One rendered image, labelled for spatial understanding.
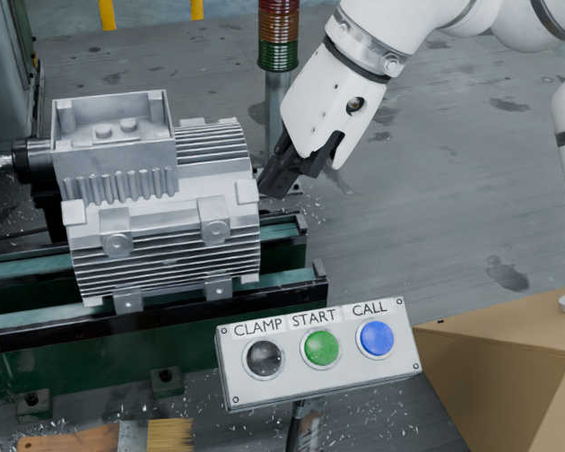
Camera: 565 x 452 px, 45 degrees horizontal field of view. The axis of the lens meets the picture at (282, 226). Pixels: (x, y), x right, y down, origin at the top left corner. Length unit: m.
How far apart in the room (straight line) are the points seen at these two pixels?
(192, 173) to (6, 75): 0.54
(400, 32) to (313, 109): 0.11
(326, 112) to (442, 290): 0.47
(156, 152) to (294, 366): 0.26
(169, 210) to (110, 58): 0.92
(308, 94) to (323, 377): 0.27
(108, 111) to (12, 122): 0.48
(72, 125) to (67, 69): 0.82
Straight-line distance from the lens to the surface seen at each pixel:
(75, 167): 0.71
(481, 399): 0.82
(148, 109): 0.79
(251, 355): 0.58
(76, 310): 0.85
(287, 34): 1.03
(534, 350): 0.70
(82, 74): 1.56
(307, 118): 0.67
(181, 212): 0.73
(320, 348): 0.59
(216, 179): 0.74
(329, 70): 0.66
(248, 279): 0.80
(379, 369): 0.61
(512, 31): 0.88
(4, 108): 1.24
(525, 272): 1.11
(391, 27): 0.63
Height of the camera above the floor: 1.53
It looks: 41 degrees down
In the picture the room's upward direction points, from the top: 2 degrees clockwise
